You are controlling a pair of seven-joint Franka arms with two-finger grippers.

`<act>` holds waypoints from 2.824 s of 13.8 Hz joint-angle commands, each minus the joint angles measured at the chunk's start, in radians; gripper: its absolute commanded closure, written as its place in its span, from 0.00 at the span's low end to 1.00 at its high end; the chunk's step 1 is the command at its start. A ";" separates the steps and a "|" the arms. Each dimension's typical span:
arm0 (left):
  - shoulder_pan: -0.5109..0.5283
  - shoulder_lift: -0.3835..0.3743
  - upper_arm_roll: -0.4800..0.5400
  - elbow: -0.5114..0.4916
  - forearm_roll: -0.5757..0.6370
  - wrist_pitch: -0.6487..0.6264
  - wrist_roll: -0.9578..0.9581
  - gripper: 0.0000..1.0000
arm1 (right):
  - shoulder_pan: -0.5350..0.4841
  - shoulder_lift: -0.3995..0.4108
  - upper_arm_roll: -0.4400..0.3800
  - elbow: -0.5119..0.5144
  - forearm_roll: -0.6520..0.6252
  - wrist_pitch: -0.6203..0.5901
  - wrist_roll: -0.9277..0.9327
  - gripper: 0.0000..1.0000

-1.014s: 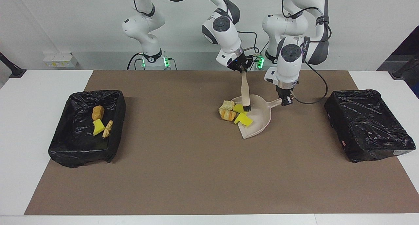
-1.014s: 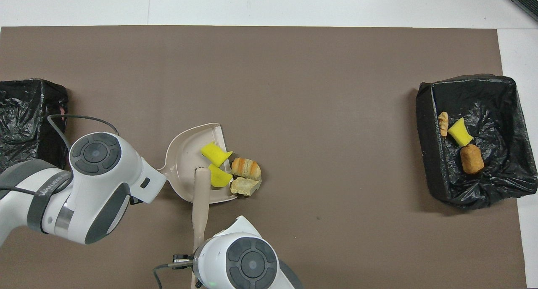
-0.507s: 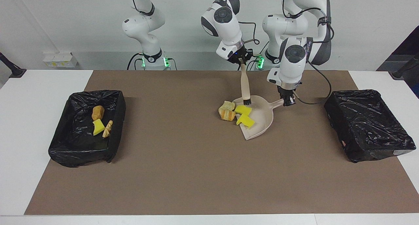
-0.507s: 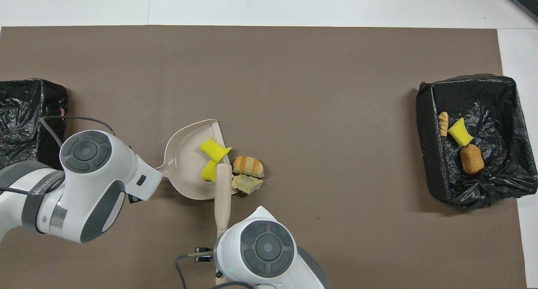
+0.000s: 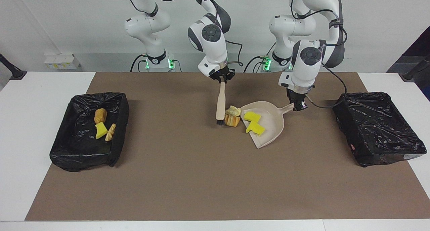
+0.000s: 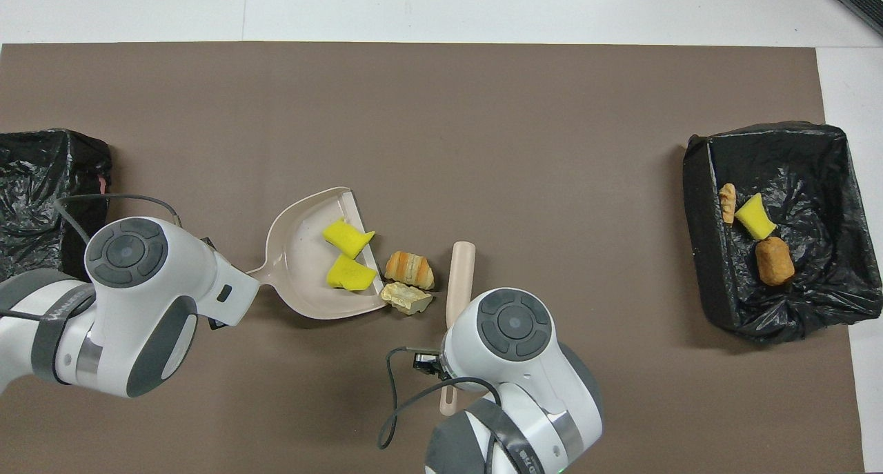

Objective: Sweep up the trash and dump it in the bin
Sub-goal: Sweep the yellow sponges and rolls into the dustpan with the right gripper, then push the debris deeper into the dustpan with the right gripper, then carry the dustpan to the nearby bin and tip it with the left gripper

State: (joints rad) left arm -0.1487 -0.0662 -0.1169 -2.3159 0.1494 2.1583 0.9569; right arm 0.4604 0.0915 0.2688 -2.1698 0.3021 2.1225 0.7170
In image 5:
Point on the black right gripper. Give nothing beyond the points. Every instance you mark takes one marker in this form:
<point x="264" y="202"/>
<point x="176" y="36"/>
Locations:
<point x="221" y="73"/>

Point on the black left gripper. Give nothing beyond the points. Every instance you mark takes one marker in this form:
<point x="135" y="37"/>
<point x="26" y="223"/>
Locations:
<point x="297" y="95"/>

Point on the beige hand brush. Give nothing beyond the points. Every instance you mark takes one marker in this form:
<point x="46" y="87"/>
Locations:
<point x="220" y="103"/>

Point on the small beige foam chunk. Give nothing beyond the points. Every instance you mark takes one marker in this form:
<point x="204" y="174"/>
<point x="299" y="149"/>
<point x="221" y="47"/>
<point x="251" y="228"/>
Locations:
<point x="233" y="110"/>

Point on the beige plastic dustpan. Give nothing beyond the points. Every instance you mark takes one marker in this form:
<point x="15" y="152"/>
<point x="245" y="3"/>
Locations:
<point x="272" y="130"/>

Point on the large beige foam chunk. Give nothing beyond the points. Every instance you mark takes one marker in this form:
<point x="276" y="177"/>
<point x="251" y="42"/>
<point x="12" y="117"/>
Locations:
<point x="232" y="121"/>

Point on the yellow sponge wedge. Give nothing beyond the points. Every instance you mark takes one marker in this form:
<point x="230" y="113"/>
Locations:
<point x="252" y="116"/>

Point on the notched yellow sponge piece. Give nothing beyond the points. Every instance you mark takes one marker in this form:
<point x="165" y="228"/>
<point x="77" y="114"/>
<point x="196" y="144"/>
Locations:
<point x="256" y="127"/>

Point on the striped toy croissant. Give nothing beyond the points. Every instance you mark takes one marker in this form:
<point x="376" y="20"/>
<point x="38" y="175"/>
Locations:
<point x="110" y="132"/>

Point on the brown toy bread roll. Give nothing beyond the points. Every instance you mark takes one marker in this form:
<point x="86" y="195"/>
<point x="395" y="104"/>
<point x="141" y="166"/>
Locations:
<point x="100" y="116"/>

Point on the yellow green sponge piece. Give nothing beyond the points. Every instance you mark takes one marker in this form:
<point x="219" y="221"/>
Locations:
<point x="100" y="130"/>

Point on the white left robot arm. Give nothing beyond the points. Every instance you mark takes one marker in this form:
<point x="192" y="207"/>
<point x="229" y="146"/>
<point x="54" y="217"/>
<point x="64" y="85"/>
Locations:
<point x="307" y="63"/>

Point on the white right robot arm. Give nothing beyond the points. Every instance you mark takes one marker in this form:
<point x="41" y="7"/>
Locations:
<point x="210" y="39"/>

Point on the bin with black trash bag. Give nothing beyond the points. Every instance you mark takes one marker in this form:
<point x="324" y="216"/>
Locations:
<point x="376" y="126"/>
<point x="77" y="150"/>

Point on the brown table mat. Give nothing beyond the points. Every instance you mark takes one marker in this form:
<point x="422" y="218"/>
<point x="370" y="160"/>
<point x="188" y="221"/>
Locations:
<point x="201" y="197"/>

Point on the black clamp stand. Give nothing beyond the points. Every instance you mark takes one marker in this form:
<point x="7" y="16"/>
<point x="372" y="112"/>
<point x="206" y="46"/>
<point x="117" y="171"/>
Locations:
<point x="15" y="73"/>
<point x="415" y="71"/>

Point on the dark background panel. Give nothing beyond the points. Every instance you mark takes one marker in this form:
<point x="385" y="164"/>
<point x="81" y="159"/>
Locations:
<point x="420" y="51"/>

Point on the white wall power box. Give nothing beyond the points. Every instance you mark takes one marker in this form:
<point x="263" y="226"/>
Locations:
<point x="60" y="61"/>

